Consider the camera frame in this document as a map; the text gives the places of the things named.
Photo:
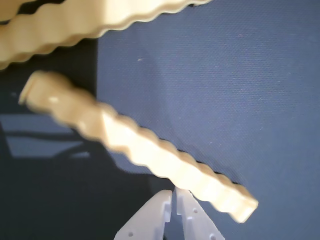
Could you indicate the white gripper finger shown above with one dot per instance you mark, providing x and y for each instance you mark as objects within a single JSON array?
[
  {"x": 150, "y": 217},
  {"x": 197, "y": 222}
]

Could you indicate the crinkle-cut cream plastic fry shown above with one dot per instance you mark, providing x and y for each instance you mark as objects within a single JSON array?
[
  {"x": 75, "y": 22},
  {"x": 150, "y": 152},
  {"x": 8, "y": 8}
]

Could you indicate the dark blue fabric mat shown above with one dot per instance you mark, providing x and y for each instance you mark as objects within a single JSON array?
[{"x": 225, "y": 100}]

